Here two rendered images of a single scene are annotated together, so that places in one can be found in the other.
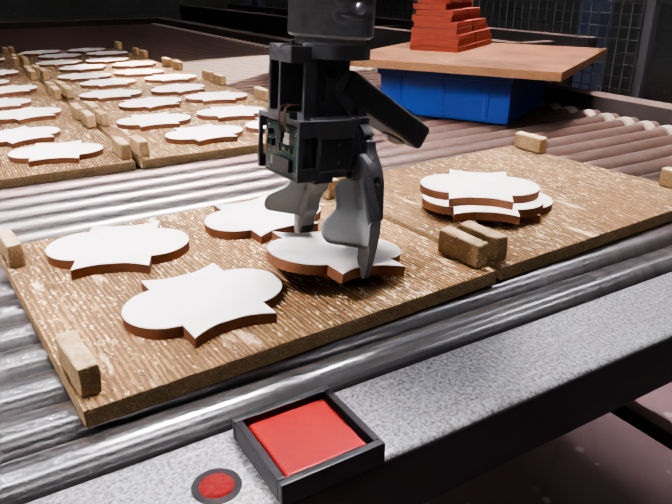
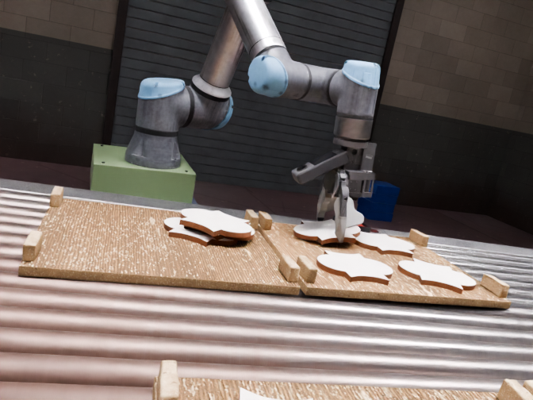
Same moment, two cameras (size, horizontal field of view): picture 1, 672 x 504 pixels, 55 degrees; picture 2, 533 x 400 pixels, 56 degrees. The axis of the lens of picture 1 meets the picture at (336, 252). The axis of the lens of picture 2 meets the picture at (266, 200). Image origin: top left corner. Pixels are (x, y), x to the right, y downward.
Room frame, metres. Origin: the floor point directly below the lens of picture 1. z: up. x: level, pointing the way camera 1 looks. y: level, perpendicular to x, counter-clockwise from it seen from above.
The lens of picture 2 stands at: (1.64, 0.16, 1.24)
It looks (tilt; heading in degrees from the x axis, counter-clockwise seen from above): 13 degrees down; 196
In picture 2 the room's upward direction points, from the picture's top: 11 degrees clockwise
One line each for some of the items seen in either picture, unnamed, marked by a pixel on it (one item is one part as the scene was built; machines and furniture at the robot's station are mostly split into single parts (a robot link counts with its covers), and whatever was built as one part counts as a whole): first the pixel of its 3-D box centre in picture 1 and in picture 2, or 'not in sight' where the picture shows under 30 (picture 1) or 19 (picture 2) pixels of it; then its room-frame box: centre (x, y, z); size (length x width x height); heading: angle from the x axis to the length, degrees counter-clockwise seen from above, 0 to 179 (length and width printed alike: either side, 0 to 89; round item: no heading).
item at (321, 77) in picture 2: not in sight; (317, 84); (0.56, -0.10, 1.25); 0.11 x 0.11 x 0.08; 58
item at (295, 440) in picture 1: (306, 441); not in sight; (0.35, 0.02, 0.92); 0.06 x 0.06 x 0.01; 31
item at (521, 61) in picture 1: (478, 56); not in sight; (1.61, -0.34, 1.03); 0.50 x 0.50 x 0.02; 60
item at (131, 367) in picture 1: (237, 265); (370, 260); (0.63, 0.10, 0.93); 0.41 x 0.35 x 0.02; 125
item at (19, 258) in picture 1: (10, 247); (494, 285); (0.63, 0.34, 0.95); 0.06 x 0.02 x 0.03; 35
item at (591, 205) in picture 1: (509, 195); (162, 240); (0.87, -0.24, 0.93); 0.41 x 0.35 x 0.02; 124
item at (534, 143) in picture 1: (530, 142); (32, 245); (1.09, -0.33, 0.95); 0.06 x 0.02 x 0.03; 34
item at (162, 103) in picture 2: not in sight; (162, 102); (0.41, -0.54, 1.13); 0.13 x 0.12 x 0.14; 148
